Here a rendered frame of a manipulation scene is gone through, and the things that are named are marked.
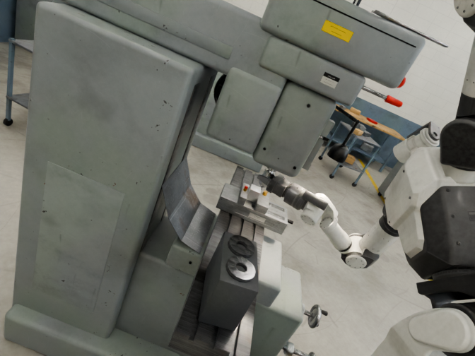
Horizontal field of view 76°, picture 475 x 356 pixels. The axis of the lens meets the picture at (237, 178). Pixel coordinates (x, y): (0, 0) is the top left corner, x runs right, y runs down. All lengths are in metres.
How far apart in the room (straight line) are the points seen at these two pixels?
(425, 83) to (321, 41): 7.36
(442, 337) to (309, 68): 0.78
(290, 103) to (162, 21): 0.49
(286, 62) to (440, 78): 7.50
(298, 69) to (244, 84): 0.18
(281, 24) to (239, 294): 0.79
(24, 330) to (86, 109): 1.16
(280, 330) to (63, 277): 1.00
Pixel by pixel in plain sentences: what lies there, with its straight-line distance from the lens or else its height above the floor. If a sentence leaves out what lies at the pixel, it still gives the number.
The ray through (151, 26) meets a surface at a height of 1.61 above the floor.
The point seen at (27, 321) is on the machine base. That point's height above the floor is 0.20.
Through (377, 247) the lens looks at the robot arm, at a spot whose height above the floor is 1.22.
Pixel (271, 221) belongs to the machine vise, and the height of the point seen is 0.99.
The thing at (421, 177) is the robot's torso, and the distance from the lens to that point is 0.88.
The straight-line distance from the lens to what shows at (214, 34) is 1.07.
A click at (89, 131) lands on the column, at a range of 1.16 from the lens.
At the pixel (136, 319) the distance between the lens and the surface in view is 1.74.
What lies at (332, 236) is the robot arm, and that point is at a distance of 1.28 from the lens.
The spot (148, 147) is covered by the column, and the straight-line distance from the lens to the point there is 1.08.
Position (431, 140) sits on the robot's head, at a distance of 1.04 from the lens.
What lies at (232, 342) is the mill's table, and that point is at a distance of 1.05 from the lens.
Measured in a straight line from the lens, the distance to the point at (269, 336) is 1.61.
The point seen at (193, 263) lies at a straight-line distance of 1.36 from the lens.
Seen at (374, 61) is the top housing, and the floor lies 1.78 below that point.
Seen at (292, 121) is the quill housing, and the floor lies 1.51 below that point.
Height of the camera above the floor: 1.74
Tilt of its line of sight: 26 degrees down
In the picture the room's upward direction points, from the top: 25 degrees clockwise
